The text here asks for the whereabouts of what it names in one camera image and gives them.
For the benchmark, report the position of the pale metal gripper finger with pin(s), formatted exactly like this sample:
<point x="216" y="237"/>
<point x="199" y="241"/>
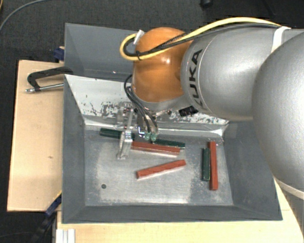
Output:
<point x="124" y="145"/>
<point x="128" y="117"/>

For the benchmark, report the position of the dark green flat block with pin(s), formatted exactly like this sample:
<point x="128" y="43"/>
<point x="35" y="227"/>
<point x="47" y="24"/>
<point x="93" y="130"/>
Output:
<point x="110" y="133"/>
<point x="206" y="165"/>
<point x="171" y="143"/>

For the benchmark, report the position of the red-brown flat block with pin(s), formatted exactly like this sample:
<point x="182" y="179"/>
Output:
<point x="213" y="165"/>
<point x="155" y="147"/>
<point x="162" y="169"/>

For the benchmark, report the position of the grey metal bin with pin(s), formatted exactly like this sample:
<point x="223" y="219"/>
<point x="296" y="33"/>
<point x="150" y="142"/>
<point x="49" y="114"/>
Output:
<point x="147" y="192"/>

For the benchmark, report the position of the pale brown flat board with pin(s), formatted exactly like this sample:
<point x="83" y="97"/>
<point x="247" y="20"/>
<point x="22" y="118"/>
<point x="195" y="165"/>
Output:
<point x="35" y="137"/>

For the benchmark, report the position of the black cylinder on white bracket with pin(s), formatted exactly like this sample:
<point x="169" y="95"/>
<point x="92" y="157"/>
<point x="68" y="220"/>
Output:
<point x="188" y="111"/>

